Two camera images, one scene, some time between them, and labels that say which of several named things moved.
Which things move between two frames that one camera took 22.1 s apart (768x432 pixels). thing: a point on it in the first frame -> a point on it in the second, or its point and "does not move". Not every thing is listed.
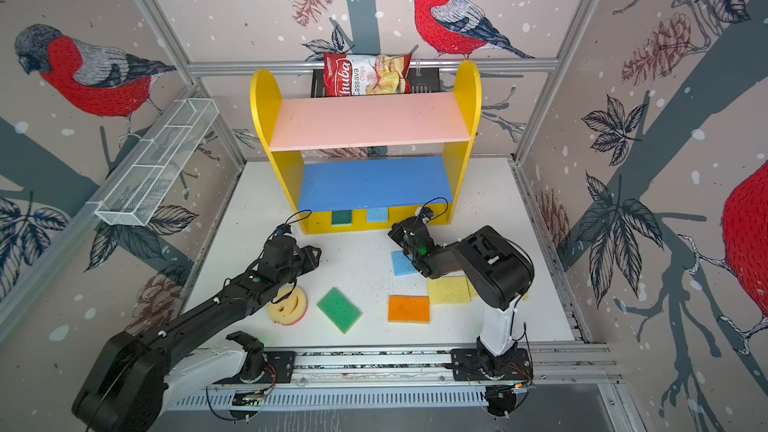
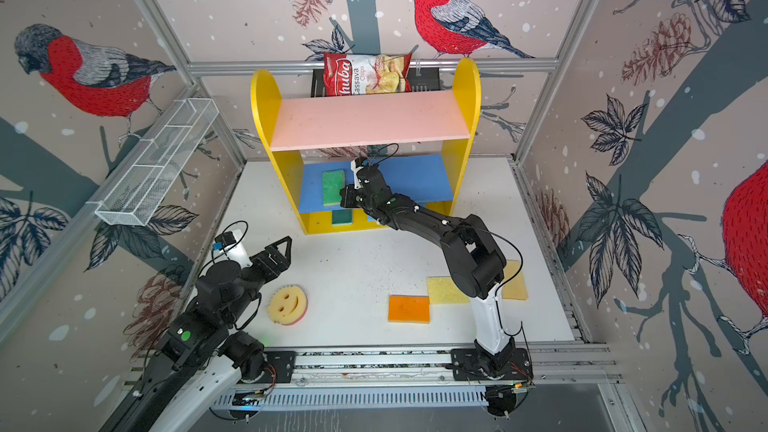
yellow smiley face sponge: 289,306 does not move
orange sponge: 409,309 does not move
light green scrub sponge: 339,310 -> 333,181
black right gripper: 396,233 -> 347,194
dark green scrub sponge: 341,218 does not move
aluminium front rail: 559,364 does not move
